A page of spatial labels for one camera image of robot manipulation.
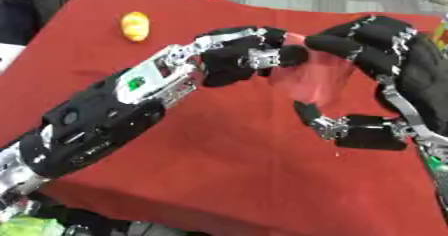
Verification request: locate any pale green bag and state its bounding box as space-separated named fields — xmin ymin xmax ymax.
xmin=0 ymin=214 xmax=67 ymax=236

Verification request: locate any yellow toy fruit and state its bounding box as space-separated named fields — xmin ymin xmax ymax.
xmin=119 ymin=11 xmax=153 ymax=43

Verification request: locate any red translucent plastic object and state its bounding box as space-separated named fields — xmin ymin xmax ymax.
xmin=267 ymin=32 xmax=359 ymax=110

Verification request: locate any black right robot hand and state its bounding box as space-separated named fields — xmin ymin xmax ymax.
xmin=292 ymin=14 xmax=448 ymax=151

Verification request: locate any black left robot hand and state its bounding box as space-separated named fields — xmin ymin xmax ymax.
xmin=196 ymin=25 xmax=312 ymax=88

